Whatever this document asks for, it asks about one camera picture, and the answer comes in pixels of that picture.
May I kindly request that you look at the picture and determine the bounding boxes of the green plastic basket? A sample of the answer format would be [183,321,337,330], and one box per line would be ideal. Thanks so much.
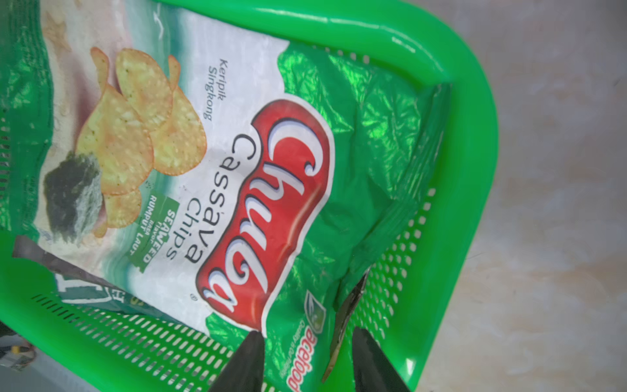
[1,1,498,391]

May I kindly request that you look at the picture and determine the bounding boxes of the brown chips bag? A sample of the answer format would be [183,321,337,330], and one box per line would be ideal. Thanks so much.
[12,236,370,383]

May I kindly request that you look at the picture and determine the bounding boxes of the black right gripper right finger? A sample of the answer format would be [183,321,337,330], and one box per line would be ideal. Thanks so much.
[352,328,410,392]

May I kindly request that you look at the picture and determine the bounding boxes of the green white acefood bag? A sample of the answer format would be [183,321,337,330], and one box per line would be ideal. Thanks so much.
[1,1,452,391]

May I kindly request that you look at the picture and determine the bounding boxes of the green Real chips bag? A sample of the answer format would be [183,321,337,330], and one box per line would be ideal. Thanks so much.
[55,274,175,322]

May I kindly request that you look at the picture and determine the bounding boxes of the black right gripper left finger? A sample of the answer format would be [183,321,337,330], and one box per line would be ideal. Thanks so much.
[208,331,265,392]

